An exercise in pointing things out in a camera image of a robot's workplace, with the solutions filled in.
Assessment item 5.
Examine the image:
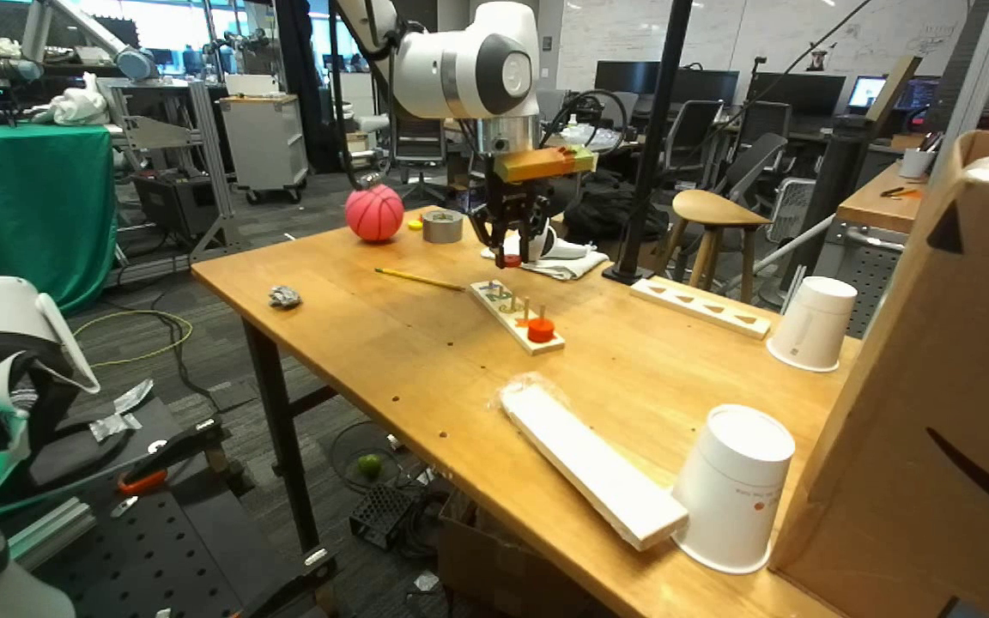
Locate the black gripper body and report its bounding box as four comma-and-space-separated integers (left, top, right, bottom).
468, 174, 550, 244

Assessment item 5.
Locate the orange round block stack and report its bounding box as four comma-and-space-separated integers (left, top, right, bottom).
501, 249, 524, 269

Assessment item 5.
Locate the wooden peg board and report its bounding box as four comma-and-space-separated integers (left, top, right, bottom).
471, 279, 565, 355

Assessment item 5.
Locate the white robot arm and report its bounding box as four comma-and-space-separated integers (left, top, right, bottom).
330, 0, 547, 269

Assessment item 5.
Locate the wooden round stool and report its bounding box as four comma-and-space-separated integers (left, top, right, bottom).
666, 190, 765, 302

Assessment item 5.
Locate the long wooden puzzle board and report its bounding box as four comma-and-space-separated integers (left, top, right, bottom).
632, 279, 769, 337

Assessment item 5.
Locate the white flat wooden board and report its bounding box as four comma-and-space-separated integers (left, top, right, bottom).
497, 379, 688, 550

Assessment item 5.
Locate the white paper sheet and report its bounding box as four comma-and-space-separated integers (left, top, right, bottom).
524, 232, 606, 282

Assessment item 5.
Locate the grey tape roll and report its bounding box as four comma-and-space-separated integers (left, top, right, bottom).
424, 208, 463, 244

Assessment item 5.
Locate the yellow pencil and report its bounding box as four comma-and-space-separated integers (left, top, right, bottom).
374, 269, 463, 290

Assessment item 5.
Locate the pink rubber ball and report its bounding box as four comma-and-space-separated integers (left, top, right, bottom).
345, 186, 407, 244

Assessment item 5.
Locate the small grey metal object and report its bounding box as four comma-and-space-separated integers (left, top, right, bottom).
268, 286, 303, 311

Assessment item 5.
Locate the white rolling cabinet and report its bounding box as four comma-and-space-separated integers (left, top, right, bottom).
219, 94, 311, 202

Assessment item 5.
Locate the white paper cup far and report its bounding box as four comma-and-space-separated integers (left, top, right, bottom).
765, 274, 859, 372

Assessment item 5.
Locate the white paper cup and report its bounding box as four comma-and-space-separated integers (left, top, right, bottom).
675, 405, 797, 572
765, 274, 859, 372

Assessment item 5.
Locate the white paper cup near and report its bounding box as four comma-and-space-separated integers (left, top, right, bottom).
675, 405, 797, 572

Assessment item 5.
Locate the green cloth covered table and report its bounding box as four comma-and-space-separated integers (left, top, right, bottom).
0, 124, 116, 311

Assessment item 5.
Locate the large cardboard box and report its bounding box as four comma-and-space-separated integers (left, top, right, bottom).
769, 131, 989, 618

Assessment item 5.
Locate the wrist camera orange green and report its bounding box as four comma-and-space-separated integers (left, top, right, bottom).
495, 145, 597, 181

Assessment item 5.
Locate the black camera stand pole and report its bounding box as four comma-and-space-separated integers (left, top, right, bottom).
606, 0, 694, 286

